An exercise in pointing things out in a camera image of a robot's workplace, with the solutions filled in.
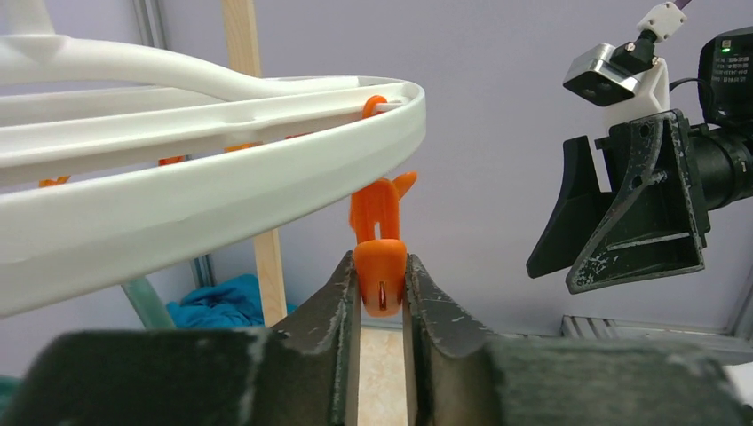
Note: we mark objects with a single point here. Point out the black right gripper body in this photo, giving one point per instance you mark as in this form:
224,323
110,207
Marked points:
658,215

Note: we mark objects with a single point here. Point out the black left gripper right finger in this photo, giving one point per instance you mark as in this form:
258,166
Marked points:
460,372

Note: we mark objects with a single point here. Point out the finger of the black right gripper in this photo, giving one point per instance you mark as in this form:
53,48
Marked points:
591,272
579,209

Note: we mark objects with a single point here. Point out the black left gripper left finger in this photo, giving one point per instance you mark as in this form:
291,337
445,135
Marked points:
304,370

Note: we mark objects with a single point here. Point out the orange clothes peg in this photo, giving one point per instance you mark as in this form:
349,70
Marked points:
380,255

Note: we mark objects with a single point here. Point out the white round clip hanger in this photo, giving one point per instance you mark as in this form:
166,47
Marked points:
101,187

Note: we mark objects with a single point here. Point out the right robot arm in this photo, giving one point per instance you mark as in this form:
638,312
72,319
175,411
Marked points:
723,141

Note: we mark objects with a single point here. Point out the blue crumpled cloth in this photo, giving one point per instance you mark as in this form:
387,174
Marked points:
232,303

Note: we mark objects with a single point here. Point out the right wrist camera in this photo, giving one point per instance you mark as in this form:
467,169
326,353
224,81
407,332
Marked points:
629,81

